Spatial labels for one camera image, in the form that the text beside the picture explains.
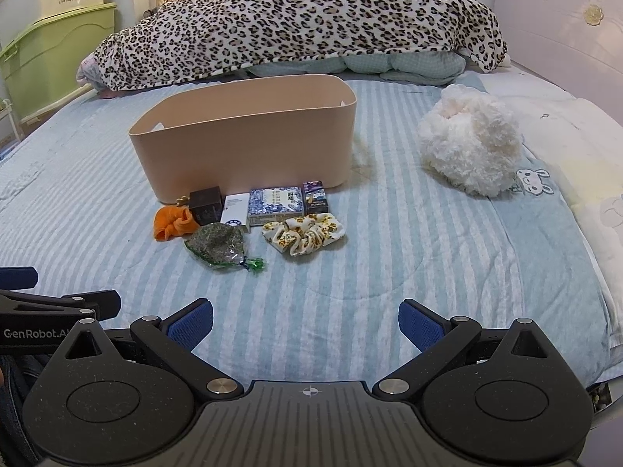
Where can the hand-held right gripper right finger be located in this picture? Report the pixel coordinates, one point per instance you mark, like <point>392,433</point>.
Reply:
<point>421,325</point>

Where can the beige plastic storage bin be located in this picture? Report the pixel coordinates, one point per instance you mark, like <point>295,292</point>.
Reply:
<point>243,141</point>

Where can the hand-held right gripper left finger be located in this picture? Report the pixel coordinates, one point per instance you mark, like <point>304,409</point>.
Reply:
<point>191,325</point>

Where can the green herb sachet with tassel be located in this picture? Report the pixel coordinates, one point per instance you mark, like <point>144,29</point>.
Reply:
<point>216,245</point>

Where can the white pillow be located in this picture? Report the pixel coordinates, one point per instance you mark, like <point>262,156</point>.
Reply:
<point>579,146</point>

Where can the small gold hair clip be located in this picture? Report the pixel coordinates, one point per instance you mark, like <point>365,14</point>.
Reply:
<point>181,200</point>

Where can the white fluffy plush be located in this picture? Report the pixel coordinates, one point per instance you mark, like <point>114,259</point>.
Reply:
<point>469,138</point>

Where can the light blue rabbit print blanket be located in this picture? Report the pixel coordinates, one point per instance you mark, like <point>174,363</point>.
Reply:
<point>545,253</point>

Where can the blue patterned box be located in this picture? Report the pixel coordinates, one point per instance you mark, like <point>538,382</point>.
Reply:
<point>275,205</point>

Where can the dark purple box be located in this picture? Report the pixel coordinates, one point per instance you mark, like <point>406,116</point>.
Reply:
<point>314,197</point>

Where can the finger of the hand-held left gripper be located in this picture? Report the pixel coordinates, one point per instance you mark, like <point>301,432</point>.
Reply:
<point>73,301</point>
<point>17,277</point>

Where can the striped blue bed quilt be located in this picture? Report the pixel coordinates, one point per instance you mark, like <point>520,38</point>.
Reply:
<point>146,277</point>

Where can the cream floral scrunchie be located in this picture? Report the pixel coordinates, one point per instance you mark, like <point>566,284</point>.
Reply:
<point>304,233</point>

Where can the leopard print blanket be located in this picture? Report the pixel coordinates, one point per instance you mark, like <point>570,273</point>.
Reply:
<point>292,19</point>

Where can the small black box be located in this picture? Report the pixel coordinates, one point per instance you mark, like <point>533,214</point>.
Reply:
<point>207,206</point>

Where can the pale pink headboard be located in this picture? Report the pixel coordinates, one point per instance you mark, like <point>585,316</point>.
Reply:
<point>559,19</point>

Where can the white box with blue circle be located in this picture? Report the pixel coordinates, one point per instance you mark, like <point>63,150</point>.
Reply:
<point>234,211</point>

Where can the orange scrunchie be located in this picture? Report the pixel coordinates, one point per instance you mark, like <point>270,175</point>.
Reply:
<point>170,224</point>

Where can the green plaid quilt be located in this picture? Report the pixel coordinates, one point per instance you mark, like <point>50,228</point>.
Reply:
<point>389,64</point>

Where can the green plastic storage box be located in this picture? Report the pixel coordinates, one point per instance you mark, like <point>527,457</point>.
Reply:
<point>53,53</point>

